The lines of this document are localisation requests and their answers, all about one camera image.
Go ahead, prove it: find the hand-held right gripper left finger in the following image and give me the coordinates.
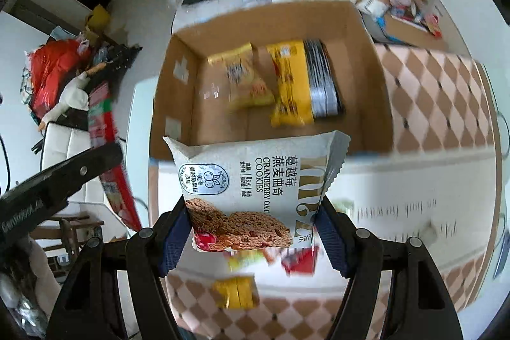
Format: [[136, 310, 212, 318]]
[[45, 197, 196, 340]]

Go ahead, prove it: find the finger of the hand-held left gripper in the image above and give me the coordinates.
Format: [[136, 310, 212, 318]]
[[40, 143, 123, 202]]

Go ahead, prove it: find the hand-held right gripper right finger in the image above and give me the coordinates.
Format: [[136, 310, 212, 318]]
[[315, 196, 465, 340]]

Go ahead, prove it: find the white cookie packet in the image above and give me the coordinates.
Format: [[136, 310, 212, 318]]
[[163, 130, 351, 254]]

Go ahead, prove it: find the white padded chair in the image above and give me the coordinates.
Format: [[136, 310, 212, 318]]
[[40, 123, 128, 241]]

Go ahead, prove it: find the bright red snack packet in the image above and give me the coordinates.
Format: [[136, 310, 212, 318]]
[[281, 248, 319, 275]]

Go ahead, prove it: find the wooden stool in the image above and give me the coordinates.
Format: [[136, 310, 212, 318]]
[[30, 216, 105, 265]]

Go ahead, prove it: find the long red green packet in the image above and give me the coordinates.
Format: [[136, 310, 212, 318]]
[[88, 82, 143, 231]]

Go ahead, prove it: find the white goose plush toy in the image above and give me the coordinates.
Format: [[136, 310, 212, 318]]
[[38, 63, 106, 131]]

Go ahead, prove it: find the yellow foil snack packet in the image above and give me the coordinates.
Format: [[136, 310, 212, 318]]
[[211, 275, 259, 309]]

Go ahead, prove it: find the red plastic bag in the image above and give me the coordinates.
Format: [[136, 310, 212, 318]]
[[30, 39, 92, 118]]

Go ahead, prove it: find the large yellow snack packet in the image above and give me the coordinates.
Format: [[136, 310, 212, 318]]
[[266, 40, 316, 127]]

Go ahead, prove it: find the stack of black silver packets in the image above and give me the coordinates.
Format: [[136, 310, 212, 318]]
[[303, 39, 346, 119]]

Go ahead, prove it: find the small yellow snack packet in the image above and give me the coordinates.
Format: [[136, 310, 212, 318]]
[[207, 42, 276, 113]]

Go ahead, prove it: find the small brown cardboard box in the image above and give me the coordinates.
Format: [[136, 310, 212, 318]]
[[382, 11, 449, 50]]

